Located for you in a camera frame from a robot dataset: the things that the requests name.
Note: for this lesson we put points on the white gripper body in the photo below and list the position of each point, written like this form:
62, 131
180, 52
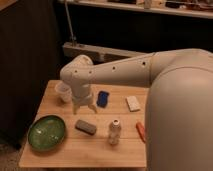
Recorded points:
82, 95

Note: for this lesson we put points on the green ceramic bowl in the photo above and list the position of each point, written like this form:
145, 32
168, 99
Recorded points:
46, 133

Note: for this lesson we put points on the white rectangular block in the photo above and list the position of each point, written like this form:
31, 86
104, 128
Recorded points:
133, 103

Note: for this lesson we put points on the wooden shelf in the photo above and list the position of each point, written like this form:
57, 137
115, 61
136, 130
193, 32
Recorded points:
160, 9

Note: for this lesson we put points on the grey rectangular sponge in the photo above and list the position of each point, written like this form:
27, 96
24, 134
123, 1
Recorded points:
86, 127

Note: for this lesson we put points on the white plastic bottle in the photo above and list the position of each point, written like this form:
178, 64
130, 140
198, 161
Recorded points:
114, 132

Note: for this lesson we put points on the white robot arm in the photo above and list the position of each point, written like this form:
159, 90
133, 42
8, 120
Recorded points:
179, 106

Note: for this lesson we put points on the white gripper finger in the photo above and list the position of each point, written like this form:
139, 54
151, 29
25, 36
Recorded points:
93, 107
75, 109

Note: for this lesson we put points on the metal pole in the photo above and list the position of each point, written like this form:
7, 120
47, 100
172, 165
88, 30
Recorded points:
72, 36

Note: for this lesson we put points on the clear plastic cup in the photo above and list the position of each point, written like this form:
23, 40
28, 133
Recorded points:
64, 92

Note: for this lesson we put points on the blue rectangular object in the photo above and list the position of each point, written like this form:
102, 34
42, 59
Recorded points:
102, 99

